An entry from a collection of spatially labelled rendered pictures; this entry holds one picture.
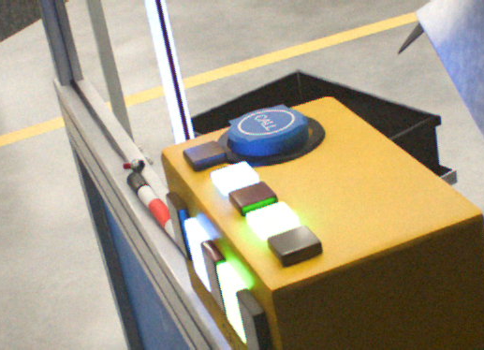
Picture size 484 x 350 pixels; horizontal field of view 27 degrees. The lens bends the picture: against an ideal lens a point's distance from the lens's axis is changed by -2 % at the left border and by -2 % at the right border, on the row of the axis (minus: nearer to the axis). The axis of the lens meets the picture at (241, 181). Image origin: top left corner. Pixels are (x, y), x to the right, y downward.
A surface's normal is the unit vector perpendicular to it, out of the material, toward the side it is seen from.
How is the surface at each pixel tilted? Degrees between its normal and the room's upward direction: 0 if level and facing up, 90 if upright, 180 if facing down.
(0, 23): 90
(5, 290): 0
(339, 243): 0
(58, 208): 0
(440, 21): 55
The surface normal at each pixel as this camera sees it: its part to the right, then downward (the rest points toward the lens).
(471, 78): -0.56, -0.11
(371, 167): -0.18, -0.87
